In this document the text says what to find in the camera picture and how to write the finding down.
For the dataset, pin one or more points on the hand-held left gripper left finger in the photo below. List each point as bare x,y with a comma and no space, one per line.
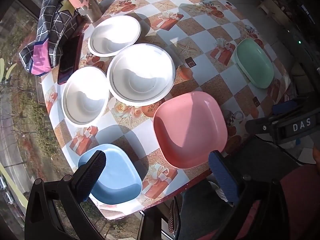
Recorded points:
91,177

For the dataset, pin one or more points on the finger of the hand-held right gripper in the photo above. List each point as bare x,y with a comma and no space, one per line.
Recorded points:
283,108
260,126

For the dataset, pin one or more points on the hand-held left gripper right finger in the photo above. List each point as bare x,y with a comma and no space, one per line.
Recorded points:
222,177

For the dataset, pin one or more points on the blue plate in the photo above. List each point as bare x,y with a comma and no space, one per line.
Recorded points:
120,177

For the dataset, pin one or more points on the green plate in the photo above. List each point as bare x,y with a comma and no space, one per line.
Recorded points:
255,63

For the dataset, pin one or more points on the pink plate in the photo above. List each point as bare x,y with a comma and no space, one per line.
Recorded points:
190,127

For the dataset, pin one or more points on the white bowl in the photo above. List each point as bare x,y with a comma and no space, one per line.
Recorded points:
85,97
141,75
113,36

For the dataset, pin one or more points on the person's right hand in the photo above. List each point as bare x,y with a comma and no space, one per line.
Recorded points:
316,155

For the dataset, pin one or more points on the person's blue jeans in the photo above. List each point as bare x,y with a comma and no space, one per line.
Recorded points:
197,215

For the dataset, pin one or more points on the dark dotted cloth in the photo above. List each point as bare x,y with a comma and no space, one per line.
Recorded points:
172,215

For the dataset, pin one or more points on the person's maroon clothing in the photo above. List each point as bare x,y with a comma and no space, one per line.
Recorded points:
302,200

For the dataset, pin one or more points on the printed checkered tablecloth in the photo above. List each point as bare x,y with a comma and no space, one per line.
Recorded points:
200,47

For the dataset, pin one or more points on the wooden furniture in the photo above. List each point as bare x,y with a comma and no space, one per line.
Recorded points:
275,8

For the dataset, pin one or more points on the checked dark cloth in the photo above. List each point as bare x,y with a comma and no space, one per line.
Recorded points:
51,30

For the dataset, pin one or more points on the pink steel thermos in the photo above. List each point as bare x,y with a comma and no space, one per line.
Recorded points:
82,0

